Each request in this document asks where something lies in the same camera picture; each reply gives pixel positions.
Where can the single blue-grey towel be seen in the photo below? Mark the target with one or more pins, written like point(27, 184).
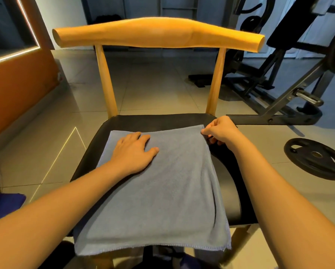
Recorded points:
point(167, 204)

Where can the person's left leg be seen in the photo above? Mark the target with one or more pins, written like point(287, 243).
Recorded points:
point(58, 256)

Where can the person's left hand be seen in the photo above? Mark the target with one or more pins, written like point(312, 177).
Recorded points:
point(131, 157)

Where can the person's right forearm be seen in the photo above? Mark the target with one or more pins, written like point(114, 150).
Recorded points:
point(291, 204)

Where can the person's right hand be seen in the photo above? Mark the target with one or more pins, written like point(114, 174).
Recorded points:
point(223, 132)

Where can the dark blue mat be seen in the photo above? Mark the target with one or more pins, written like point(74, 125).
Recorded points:
point(4, 205)

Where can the navy blue bag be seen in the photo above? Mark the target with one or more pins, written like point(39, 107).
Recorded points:
point(173, 259)

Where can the person's left forearm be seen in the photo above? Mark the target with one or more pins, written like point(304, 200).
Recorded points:
point(44, 221)

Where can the grey shelf unit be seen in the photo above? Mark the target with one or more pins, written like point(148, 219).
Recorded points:
point(145, 5)

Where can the loose black weight plate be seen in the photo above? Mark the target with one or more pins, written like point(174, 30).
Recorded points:
point(319, 158)

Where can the black and grey gym machine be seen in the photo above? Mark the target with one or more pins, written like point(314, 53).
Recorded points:
point(268, 103)

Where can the wall mirror with light strip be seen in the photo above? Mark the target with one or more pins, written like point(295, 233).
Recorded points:
point(7, 25)

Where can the wooden chair with black seat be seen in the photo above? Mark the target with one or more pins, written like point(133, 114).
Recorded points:
point(156, 33)

